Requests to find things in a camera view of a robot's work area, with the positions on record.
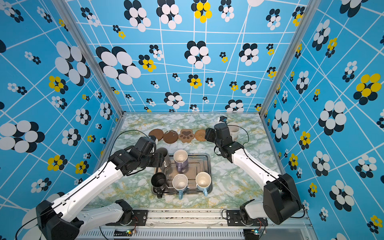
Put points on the aluminium corner post left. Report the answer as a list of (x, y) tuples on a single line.
[(78, 36)]

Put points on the light blue mug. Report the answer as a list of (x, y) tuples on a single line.
[(180, 184)]

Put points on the stainless steel cup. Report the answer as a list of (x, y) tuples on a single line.
[(165, 153)]

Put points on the metal serving tray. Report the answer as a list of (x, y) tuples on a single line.
[(196, 163)]

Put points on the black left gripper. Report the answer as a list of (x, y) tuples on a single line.
[(159, 159)]

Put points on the aluminium front rail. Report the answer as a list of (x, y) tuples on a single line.
[(200, 225)]

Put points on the plain brown round coaster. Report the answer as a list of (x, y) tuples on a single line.
[(156, 134)]

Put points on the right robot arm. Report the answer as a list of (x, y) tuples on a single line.
[(280, 195)]

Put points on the aluminium corner post right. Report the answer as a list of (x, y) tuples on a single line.
[(288, 57)]

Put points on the rattan wicker round coaster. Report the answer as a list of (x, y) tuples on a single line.
[(200, 135)]

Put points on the paw print cork coaster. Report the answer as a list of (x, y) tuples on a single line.
[(186, 135)]

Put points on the white ceramic mug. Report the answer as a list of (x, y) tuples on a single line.
[(234, 129)]

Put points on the aluminium corner post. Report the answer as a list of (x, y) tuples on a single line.
[(288, 57), (78, 36)]

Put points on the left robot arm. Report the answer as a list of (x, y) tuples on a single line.
[(65, 218)]

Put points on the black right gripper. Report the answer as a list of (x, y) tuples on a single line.
[(210, 134)]

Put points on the purple ceramic mug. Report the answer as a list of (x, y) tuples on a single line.
[(181, 159)]

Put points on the black mug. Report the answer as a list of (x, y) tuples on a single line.
[(159, 184)]

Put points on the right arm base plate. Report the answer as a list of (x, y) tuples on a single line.
[(234, 219)]

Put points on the blue handled cream mug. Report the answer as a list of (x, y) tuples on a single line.
[(203, 182)]

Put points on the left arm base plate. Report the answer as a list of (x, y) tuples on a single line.
[(138, 217)]

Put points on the scratched brown round coaster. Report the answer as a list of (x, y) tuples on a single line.
[(170, 137)]

